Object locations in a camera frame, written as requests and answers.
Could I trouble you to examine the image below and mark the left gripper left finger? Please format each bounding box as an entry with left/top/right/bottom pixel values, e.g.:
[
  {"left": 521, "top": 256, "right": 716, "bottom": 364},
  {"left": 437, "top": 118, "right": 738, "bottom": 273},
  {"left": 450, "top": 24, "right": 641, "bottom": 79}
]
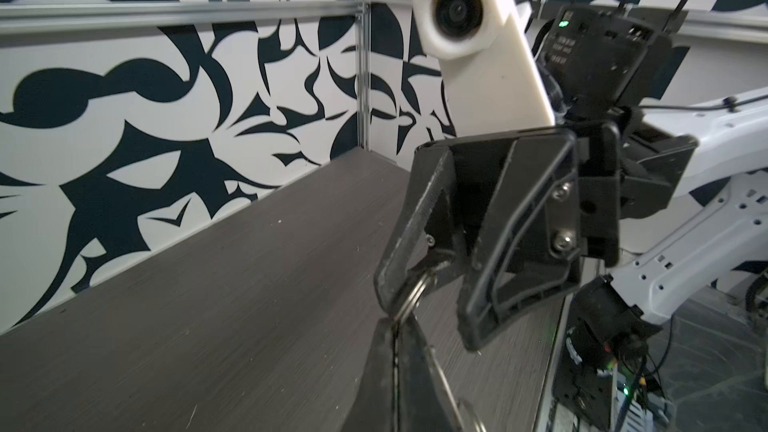
[{"left": 341, "top": 317, "right": 396, "bottom": 432}]

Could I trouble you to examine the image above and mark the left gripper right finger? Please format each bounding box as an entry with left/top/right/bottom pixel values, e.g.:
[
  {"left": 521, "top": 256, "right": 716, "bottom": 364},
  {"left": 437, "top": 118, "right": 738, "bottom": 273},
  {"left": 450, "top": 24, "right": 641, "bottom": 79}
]
[{"left": 394, "top": 316, "right": 463, "bottom": 431}]

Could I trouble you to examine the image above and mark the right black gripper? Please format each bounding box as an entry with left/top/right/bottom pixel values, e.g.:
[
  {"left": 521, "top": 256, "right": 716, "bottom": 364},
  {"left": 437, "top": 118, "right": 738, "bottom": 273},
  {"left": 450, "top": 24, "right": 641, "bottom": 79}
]
[{"left": 374, "top": 122, "right": 620, "bottom": 351}]

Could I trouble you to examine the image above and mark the large wire keyring red sleeve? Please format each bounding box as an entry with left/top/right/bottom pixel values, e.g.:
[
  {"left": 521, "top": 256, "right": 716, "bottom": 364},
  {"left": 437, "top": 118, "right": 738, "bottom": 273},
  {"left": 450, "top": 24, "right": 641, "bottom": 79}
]
[{"left": 389, "top": 269, "right": 487, "bottom": 432}]

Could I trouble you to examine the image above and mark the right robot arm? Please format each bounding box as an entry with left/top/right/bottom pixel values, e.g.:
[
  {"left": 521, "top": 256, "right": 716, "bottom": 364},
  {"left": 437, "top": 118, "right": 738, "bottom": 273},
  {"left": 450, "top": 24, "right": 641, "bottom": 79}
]
[{"left": 374, "top": 0, "right": 767, "bottom": 431}]

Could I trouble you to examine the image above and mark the green lit circuit board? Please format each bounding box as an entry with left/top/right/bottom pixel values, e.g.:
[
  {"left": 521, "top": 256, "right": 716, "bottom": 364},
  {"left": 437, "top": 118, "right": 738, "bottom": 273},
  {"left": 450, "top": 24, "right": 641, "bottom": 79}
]
[{"left": 608, "top": 370, "right": 671, "bottom": 432}]

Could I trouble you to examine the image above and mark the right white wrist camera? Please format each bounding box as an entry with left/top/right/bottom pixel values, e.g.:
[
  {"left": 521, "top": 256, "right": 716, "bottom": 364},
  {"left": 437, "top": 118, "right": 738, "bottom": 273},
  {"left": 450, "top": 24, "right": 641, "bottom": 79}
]
[{"left": 411, "top": 0, "right": 556, "bottom": 137}]

